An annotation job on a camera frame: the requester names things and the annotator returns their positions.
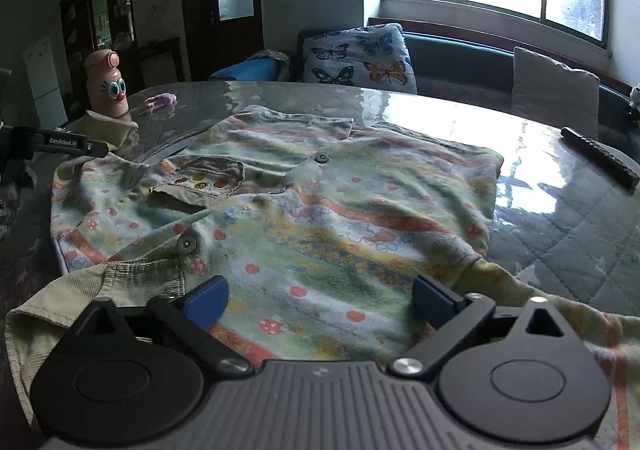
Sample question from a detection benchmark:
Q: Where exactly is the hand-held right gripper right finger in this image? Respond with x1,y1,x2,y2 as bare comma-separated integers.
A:
391,274,563,377

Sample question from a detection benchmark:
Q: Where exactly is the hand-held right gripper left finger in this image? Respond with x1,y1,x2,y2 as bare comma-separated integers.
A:
74,274,255,377

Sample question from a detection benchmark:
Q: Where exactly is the pastel patterned children's shirt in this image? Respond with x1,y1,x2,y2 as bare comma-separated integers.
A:
5,105,640,450

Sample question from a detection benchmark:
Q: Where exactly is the white refrigerator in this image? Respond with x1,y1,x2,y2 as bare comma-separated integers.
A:
23,35,69,130

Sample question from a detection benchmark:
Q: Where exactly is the pink bottle with cartoon eyes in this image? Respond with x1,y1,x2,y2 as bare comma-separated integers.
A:
83,49,131,119

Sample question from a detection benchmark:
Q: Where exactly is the dark wooden chair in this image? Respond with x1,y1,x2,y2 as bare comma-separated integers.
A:
134,37,185,90

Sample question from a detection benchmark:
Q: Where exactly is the dark glass-front cabinet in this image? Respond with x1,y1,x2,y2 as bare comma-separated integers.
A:
59,0,138,96

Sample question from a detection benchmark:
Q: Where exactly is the blue cushion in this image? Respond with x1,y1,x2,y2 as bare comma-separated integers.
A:
208,59,281,82

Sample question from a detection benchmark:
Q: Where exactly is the black remote control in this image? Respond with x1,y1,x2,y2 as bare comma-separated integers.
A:
560,126,640,189

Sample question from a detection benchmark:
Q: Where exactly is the plain white cushion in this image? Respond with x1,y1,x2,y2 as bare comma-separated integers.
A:
511,46,601,138

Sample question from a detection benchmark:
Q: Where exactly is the teal sofa bench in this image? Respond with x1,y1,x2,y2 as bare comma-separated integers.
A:
297,17,640,131

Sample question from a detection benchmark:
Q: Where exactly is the butterfly print pillow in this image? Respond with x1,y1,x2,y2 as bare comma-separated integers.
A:
301,23,419,95

